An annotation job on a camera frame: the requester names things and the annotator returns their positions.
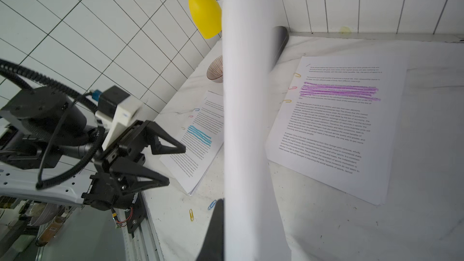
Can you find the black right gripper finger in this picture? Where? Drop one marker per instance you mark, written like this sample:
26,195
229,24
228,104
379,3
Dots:
213,246

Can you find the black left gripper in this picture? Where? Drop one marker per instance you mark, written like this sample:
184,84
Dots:
121,171

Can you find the pink highlighted paper document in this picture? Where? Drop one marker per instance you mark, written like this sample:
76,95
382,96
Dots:
253,225

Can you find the blue paperclip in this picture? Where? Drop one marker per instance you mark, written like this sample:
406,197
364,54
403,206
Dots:
212,205

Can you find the purple highlighted paper document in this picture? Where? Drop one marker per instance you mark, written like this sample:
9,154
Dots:
338,121

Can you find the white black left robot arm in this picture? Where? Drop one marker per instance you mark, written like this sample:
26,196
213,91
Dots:
58,131

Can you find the blue highlighted paper document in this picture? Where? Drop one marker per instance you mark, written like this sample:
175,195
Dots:
203,137

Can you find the small pink glass bowl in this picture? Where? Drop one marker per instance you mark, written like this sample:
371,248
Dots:
215,71

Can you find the yellow plastic wine glass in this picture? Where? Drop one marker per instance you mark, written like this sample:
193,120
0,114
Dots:
207,16

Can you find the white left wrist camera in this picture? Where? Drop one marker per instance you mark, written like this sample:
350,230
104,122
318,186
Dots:
117,110

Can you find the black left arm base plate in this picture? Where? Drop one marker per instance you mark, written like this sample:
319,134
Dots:
139,214

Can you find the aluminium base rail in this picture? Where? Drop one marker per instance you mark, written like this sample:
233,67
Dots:
144,245

